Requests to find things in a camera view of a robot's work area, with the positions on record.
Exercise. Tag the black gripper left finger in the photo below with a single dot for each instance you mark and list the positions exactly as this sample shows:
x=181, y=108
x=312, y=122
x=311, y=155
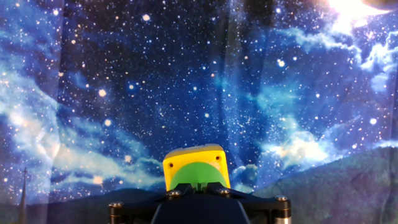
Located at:
x=140, y=208

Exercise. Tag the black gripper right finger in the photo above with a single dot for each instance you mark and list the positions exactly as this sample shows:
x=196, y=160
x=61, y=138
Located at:
x=261, y=208

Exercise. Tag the yellow box green push button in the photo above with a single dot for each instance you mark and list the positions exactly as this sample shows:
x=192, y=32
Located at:
x=196, y=161

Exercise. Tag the starry night sky cloth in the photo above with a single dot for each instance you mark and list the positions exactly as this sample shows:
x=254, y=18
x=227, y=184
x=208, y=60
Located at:
x=93, y=93

